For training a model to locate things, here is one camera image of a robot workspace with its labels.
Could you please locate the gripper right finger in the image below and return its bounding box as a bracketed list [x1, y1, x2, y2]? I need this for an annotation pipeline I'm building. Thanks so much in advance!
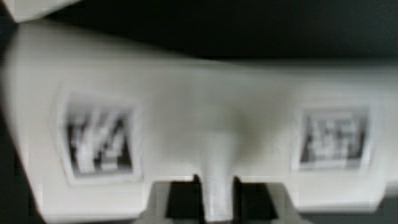
[233, 178, 313, 224]

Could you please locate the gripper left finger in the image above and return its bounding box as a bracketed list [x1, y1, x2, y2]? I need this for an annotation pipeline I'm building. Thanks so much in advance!
[133, 176, 206, 224]

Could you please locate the white door panel with knob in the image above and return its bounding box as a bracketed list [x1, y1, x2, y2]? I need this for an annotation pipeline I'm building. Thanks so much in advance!
[0, 20, 398, 224]

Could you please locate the white box block with markers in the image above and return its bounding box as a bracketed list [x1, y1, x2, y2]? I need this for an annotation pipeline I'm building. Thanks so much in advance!
[0, 0, 82, 22]

